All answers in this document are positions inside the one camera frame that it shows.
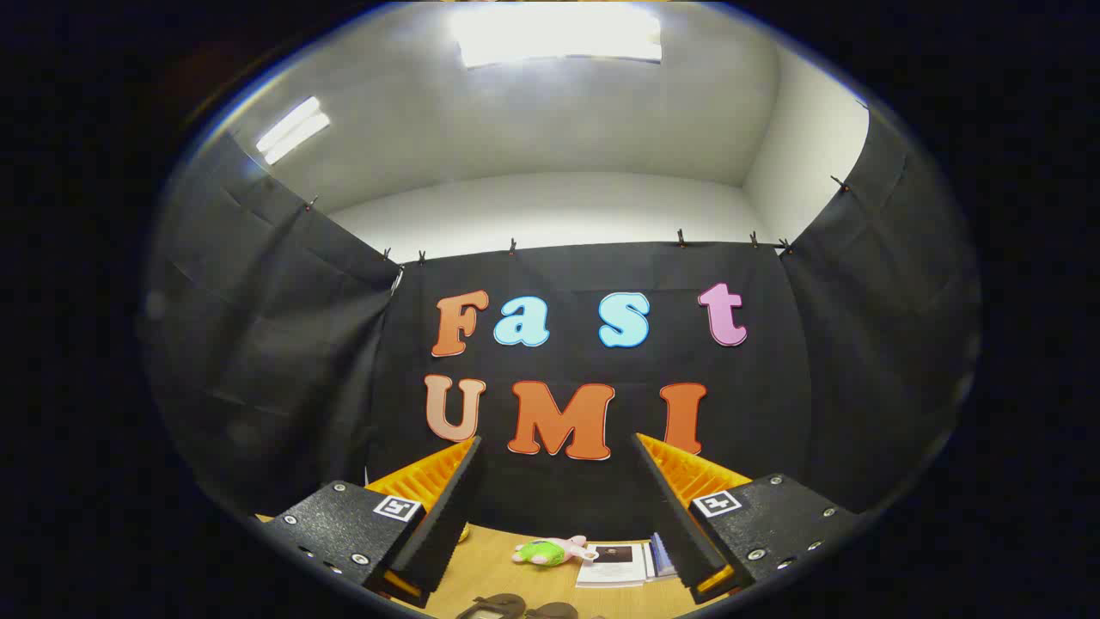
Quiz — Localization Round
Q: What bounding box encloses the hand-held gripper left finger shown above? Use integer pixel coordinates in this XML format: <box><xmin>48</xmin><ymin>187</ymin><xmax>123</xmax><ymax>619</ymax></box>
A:
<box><xmin>256</xmin><ymin>435</ymin><xmax>483</xmax><ymax>609</ymax></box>

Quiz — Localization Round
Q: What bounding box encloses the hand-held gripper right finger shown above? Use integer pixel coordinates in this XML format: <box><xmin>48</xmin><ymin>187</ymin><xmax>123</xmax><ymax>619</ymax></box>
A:
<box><xmin>633</xmin><ymin>432</ymin><xmax>862</xmax><ymax>604</ymax></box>

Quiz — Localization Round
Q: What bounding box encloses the blue book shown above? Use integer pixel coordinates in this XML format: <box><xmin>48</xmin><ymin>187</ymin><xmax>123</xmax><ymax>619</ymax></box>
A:
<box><xmin>649</xmin><ymin>532</ymin><xmax>681</xmax><ymax>579</ymax></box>

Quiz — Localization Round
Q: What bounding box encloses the white book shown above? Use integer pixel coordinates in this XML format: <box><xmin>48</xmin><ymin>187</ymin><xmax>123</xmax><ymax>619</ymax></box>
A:
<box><xmin>575</xmin><ymin>542</ymin><xmax>651</xmax><ymax>589</ymax></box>

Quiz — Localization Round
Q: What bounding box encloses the green and pink plush toy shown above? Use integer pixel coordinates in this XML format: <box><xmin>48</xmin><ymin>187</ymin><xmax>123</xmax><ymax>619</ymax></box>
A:
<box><xmin>512</xmin><ymin>536</ymin><xmax>599</xmax><ymax>568</ymax></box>

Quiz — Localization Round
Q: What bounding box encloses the black backdrop cloth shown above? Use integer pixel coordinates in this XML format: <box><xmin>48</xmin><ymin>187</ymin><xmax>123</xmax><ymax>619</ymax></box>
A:
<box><xmin>142</xmin><ymin>103</ymin><xmax>985</xmax><ymax>544</ymax></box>

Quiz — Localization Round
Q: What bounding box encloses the twin tube ceiling light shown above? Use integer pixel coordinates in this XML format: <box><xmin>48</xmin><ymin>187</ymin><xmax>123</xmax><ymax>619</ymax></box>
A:
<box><xmin>255</xmin><ymin>95</ymin><xmax>332</xmax><ymax>167</ymax></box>

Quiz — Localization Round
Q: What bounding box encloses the large ceiling light panel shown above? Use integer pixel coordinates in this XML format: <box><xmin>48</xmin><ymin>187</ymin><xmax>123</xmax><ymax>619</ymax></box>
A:
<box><xmin>450</xmin><ymin>3</ymin><xmax>663</xmax><ymax>70</ymax></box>

